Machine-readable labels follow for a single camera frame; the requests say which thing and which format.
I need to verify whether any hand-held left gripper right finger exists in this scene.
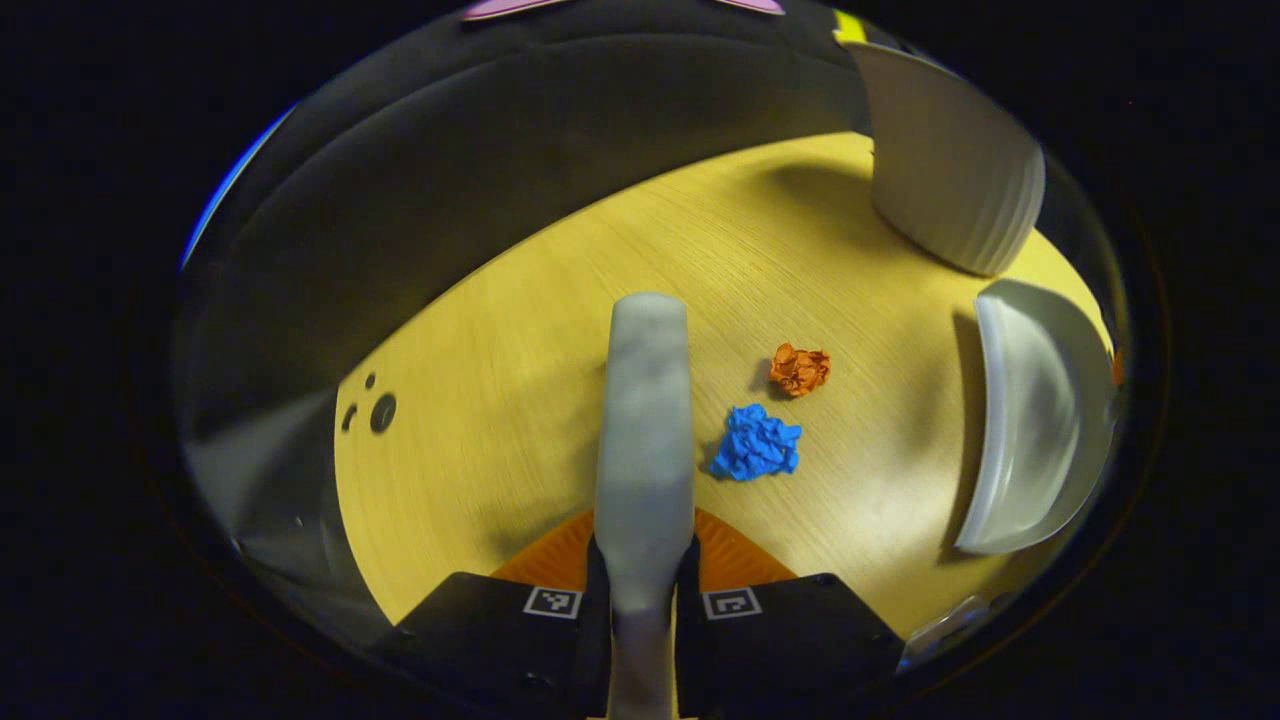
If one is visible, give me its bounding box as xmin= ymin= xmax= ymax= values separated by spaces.
xmin=676 ymin=506 xmax=908 ymax=720

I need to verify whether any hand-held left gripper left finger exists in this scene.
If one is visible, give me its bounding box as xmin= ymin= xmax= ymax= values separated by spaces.
xmin=388 ymin=508 xmax=613 ymax=720

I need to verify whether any white plastic dustpan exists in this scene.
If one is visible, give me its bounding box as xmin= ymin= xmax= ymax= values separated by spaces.
xmin=953 ymin=278 xmax=1120 ymax=557

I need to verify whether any blue paper ball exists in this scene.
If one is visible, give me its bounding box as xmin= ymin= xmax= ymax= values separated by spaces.
xmin=709 ymin=403 xmax=804 ymax=483

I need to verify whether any small white broom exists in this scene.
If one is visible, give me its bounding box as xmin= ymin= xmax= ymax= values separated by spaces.
xmin=594 ymin=292 xmax=697 ymax=720

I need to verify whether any white ribbed garbage bin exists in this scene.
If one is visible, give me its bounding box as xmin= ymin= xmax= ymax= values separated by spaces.
xmin=848 ymin=40 xmax=1047 ymax=279

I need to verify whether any orange paper ball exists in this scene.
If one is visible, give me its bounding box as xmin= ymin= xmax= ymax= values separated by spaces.
xmin=768 ymin=343 xmax=832 ymax=398

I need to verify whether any wooden desktop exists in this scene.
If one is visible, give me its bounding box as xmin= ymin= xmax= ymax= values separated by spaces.
xmin=333 ymin=130 xmax=1116 ymax=641

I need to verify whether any black backdrop cloth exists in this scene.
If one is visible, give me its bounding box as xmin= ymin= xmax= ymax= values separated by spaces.
xmin=175 ymin=0 xmax=901 ymax=641

